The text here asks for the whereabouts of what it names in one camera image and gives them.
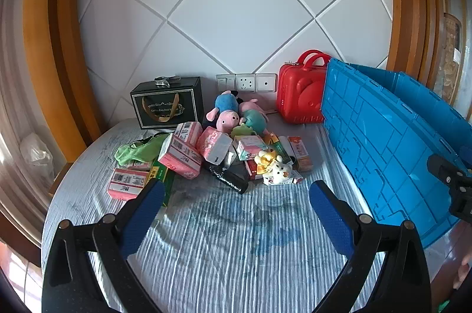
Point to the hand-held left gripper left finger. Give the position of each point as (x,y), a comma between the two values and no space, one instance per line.
(143,217)

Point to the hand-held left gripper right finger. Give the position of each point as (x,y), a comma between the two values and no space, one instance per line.
(332,217)

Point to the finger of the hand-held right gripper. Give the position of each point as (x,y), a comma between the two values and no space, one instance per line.
(444,169)

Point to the green yellow box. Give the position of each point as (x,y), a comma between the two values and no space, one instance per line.
(164,180)

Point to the blue felt storage bin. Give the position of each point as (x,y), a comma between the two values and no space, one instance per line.
(387,150)

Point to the green orange medicine box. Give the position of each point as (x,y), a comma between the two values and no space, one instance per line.
(278,147)

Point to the pig plush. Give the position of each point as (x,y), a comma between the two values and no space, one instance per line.
(225,106)
(254,117)

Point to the person's right hand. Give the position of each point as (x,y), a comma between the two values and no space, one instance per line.
(464,272)

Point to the pink tissue pack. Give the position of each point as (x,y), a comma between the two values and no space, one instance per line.
(125,184)
(180,158)
(188,132)
(140,165)
(213,143)

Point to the small white red box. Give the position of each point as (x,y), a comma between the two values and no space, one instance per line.
(297,180)

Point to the green cloth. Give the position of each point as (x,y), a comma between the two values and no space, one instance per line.
(138,150)

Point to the white teddy bear plush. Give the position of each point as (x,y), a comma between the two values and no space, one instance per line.
(279,171)

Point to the orange white medicine box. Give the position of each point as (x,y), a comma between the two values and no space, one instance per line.
(299,152)

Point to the yellow plush ornament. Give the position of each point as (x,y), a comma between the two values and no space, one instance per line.
(263,161)

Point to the long red box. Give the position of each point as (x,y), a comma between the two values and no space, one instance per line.
(252,171)

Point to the black printed tube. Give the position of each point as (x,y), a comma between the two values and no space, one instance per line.
(228,180)

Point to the black gift box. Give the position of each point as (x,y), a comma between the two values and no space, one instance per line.
(167,102)

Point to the small green plush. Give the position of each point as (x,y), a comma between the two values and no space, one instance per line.
(241,131)

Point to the white plastic bag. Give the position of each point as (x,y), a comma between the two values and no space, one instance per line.
(37,152)

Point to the red toy suitcase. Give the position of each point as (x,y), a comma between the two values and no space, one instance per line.
(300,95)

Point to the sheer curtain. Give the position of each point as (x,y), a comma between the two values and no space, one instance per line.
(14,95)

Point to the patterned wall hanging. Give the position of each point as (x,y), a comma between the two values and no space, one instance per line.
(448,58)

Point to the white wall socket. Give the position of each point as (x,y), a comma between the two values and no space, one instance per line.
(246,83)

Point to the wooden wall frame post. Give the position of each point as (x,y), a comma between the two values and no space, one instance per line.
(409,3)
(55,40)

